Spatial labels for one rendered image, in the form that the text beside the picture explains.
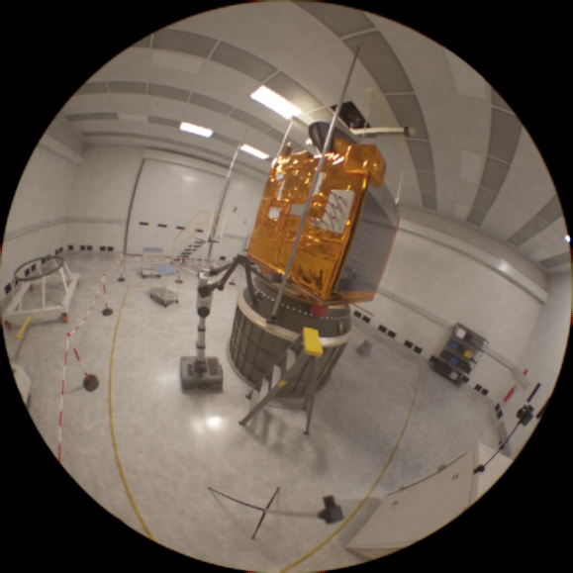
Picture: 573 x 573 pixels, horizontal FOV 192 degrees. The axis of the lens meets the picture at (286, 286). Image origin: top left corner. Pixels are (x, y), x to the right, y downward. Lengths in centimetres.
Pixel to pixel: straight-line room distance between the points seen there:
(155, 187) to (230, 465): 958
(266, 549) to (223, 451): 140
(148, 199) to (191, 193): 219
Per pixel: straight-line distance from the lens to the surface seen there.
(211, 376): 269
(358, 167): 198
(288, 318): 225
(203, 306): 202
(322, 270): 185
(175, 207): 924
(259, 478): 240
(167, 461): 244
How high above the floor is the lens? 234
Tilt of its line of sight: 16 degrees down
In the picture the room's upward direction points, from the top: 17 degrees clockwise
